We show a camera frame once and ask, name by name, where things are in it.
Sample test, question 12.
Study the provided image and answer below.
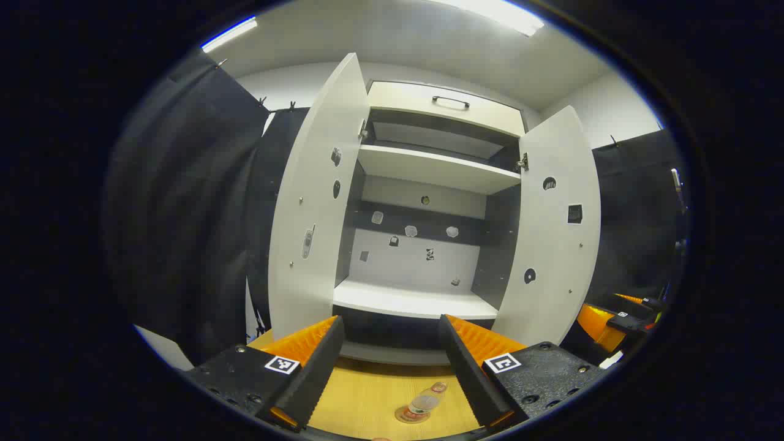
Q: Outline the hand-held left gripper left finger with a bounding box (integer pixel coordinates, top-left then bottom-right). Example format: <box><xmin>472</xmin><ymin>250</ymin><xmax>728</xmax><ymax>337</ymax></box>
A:
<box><xmin>184</xmin><ymin>315</ymin><xmax>345</xmax><ymax>431</ymax></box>

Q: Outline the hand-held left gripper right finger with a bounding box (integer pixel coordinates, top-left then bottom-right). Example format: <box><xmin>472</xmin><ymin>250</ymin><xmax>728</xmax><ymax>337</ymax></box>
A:
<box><xmin>438</xmin><ymin>314</ymin><xmax>607</xmax><ymax>431</ymax></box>

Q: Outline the clear water bottle red label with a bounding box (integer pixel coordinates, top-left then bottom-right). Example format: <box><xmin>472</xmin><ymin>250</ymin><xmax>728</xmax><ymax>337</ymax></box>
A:
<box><xmin>407</xmin><ymin>382</ymin><xmax>448</xmax><ymax>417</ymax></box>

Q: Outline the white cabinet door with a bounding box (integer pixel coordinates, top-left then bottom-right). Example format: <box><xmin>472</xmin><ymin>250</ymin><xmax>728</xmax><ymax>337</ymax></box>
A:
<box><xmin>493</xmin><ymin>105</ymin><xmax>603</xmax><ymax>347</ymax></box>

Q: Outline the round wooden coaster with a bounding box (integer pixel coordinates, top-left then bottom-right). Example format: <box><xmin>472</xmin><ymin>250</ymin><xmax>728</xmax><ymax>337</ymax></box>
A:
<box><xmin>394</xmin><ymin>405</ymin><xmax>431</xmax><ymax>424</ymax></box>

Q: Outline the white cabinet body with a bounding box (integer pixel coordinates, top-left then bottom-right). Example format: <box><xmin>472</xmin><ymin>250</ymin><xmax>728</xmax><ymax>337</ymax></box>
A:
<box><xmin>333</xmin><ymin>80</ymin><xmax>529</xmax><ymax>367</ymax></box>

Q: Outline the black backdrop cloth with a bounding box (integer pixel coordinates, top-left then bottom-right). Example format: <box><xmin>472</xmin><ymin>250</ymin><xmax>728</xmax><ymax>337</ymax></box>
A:
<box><xmin>105</xmin><ymin>52</ymin><xmax>692</xmax><ymax>368</ymax></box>

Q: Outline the cream drawer with black handle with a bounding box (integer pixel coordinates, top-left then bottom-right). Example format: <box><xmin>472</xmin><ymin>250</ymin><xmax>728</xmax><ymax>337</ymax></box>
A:
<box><xmin>366</xmin><ymin>81</ymin><xmax>527</xmax><ymax>138</ymax></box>

